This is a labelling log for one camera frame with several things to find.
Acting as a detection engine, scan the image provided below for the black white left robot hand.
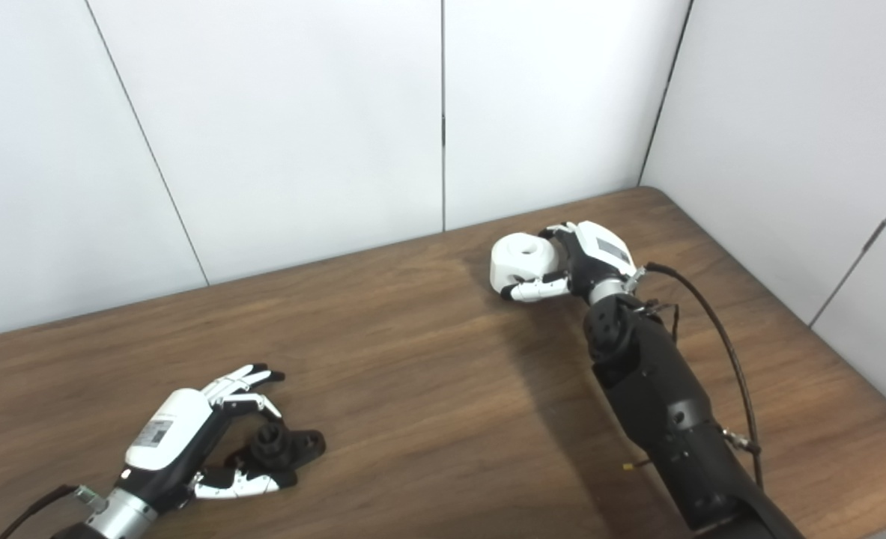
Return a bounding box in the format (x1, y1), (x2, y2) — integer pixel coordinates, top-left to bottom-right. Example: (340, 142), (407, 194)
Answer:
(115, 363), (299, 511)

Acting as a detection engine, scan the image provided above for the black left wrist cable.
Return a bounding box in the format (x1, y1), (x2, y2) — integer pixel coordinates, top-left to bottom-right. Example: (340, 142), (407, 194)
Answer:
(0, 484), (103, 539)

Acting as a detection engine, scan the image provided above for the round white piece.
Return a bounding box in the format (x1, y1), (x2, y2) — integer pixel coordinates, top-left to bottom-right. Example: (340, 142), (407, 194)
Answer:
(490, 232), (563, 294)

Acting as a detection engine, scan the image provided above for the black flanged holder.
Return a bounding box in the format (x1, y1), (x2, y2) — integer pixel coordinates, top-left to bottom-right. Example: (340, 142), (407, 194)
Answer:
(225, 421), (327, 474)

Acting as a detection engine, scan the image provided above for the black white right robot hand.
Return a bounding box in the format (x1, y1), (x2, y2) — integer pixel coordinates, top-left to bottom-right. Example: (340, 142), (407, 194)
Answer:
(500, 221), (638, 303)

